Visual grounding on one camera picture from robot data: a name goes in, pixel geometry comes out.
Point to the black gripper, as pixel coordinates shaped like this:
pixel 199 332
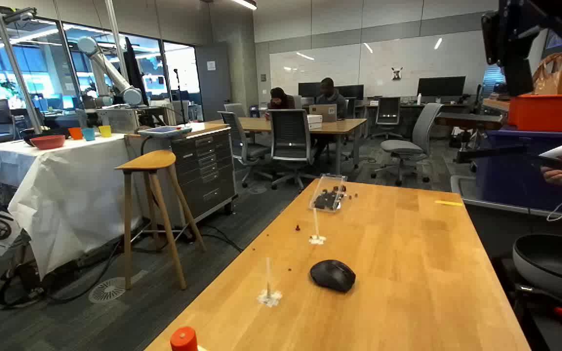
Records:
pixel 507 45

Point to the white handheld controller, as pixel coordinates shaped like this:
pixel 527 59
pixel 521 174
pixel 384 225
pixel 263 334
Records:
pixel 556 151

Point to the black computer mouse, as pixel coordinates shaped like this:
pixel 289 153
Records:
pixel 331 275

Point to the gray collaborative robot arm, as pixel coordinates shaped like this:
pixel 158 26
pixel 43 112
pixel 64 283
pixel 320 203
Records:
pixel 107 69

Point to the white paper sheet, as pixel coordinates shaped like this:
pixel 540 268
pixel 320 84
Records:
pixel 538 49

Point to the tan paper bag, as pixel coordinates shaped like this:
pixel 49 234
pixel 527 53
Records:
pixel 552 76

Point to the orange plastic bin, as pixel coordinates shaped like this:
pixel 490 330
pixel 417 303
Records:
pixel 550 112

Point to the wide black monitor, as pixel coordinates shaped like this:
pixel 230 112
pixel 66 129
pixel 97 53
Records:
pixel 441 86

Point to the dark wooden side desk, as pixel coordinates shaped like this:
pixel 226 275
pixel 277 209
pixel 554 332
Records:
pixel 468 119

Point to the light gray swivel chair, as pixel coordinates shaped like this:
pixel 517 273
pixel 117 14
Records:
pixel 417 139

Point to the small black office chair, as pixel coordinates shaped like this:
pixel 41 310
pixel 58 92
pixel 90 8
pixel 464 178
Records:
pixel 388 112

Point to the small black monitor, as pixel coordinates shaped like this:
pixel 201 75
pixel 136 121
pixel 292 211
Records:
pixel 351 92
pixel 308 90

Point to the yellow tape strip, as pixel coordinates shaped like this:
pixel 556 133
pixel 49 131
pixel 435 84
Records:
pixel 449 203

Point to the gray utility cart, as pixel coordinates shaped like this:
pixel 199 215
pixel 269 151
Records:
pixel 488 217

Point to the seated person dark shirt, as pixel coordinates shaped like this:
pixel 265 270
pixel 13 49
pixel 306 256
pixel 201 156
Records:
pixel 328 94

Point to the long wooden office desk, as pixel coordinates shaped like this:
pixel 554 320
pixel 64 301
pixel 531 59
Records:
pixel 339 125

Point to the silver laptop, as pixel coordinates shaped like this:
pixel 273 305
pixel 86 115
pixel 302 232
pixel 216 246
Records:
pixel 322 112

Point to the dark gray frying pan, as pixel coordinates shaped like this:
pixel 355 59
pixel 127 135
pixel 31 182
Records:
pixel 554 264

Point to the seated person dark hair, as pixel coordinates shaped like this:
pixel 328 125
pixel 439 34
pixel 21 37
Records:
pixel 279 100

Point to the black mesh office chair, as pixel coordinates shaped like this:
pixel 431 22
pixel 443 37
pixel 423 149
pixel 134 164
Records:
pixel 290 137

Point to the clear bag dark pieces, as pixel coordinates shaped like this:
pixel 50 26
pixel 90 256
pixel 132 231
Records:
pixel 328 197

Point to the ceiling light strip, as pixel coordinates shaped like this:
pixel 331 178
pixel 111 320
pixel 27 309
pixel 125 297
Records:
pixel 244 4

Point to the gray office chair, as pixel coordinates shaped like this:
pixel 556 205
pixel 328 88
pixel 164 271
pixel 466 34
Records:
pixel 238 139

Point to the gray drawer cabinet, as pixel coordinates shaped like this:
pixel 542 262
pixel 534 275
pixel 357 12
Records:
pixel 203 172

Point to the gray tray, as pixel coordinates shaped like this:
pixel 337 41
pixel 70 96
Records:
pixel 164 129

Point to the wooden bar stool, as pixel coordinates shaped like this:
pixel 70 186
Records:
pixel 150 162

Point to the yellow cup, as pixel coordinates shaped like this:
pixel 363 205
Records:
pixel 105 131

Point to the blue cup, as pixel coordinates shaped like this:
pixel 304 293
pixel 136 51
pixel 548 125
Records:
pixel 88 133

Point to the orange bottle cap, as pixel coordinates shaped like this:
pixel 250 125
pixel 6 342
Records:
pixel 183 340

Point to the orange cup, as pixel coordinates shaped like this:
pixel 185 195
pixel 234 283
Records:
pixel 74 133

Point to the white tablecloth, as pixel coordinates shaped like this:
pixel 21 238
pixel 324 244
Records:
pixel 66 188

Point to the red bowl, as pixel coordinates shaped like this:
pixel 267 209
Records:
pixel 47 141

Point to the wall whiteboard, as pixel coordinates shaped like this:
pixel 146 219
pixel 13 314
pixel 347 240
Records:
pixel 359 61

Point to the metal frame pole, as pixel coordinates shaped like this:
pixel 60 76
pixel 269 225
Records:
pixel 13 65

